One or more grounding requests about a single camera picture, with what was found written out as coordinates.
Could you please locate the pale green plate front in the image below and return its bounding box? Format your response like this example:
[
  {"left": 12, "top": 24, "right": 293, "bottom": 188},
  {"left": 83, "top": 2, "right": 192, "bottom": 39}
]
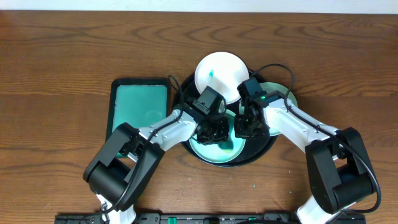
[{"left": 189, "top": 110, "right": 246, "bottom": 164}]

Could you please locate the green scrub sponge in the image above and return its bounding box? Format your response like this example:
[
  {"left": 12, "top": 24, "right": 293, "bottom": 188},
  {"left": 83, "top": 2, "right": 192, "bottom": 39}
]
[{"left": 218, "top": 141, "right": 234, "bottom": 154}]

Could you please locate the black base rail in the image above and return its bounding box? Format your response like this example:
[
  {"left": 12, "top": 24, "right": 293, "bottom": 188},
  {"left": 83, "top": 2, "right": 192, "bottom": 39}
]
[{"left": 54, "top": 212, "right": 366, "bottom": 224}]

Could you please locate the black round tray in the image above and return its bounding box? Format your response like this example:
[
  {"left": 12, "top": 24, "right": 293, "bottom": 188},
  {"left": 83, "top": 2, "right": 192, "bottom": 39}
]
[{"left": 171, "top": 67, "right": 279, "bottom": 168}]

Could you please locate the pale green plate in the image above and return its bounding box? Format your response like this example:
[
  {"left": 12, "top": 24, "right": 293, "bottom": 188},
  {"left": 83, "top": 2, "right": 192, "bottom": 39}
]
[
  {"left": 189, "top": 110, "right": 246, "bottom": 164},
  {"left": 238, "top": 82, "right": 299, "bottom": 137}
]

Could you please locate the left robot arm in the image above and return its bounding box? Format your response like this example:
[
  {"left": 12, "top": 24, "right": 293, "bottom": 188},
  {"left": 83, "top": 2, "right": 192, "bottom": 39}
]
[{"left": 83, "top": 105, "right": 229, "bottom": 223}]

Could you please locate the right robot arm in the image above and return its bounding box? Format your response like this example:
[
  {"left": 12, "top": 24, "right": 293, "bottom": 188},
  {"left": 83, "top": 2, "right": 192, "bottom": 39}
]
[{"left": 234, "top": 78, "right": 381, "bottom": 223}]

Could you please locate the black rectangular water tray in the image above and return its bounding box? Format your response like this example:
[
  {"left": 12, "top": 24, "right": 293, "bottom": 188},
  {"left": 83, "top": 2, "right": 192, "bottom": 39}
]
[{"left": 106, "top": 78, "right": 171, "bottom": 158}]

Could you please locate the white plate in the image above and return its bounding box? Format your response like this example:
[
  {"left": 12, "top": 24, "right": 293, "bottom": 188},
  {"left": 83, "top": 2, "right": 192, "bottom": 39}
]
[{"left": 194, "top": 52, "right": 249, "bottom": 105}]

